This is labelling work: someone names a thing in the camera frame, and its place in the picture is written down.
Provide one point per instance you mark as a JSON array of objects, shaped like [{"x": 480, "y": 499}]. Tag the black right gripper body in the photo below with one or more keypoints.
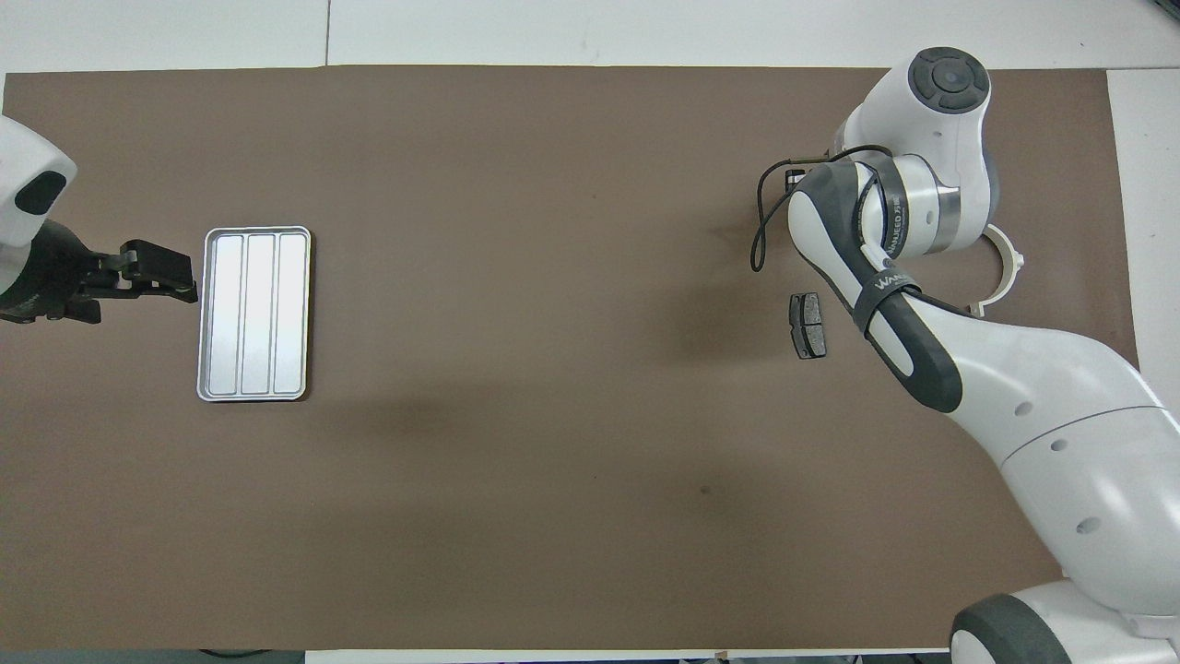
[{"x": 795, "y": 180}]

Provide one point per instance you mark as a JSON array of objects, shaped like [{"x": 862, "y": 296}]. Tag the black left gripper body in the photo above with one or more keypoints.
[{"x": 55, "y": 281}]

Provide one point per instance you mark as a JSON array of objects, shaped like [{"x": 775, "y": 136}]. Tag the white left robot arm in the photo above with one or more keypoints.
[{"x": 28, "y": 157}]

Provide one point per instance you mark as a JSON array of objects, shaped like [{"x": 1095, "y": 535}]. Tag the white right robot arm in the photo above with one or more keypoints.
[{"x": 1060, "y": 406}]

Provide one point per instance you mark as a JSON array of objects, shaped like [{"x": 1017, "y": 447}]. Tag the silver ribbed metal tray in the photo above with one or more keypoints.
[{"x": 253, "y": 314}]

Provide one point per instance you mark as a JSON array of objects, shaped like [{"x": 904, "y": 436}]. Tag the rectangular dark brake pad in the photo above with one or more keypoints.
[{"x": 808, "y": 325}]

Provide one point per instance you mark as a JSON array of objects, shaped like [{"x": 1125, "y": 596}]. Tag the brown table mat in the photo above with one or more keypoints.
[{"x": 553, "y": 369}]

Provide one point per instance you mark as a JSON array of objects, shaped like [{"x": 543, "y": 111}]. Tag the white semicircular plastic bracket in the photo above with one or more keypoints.
[{"x": 1012, "y": 263}]

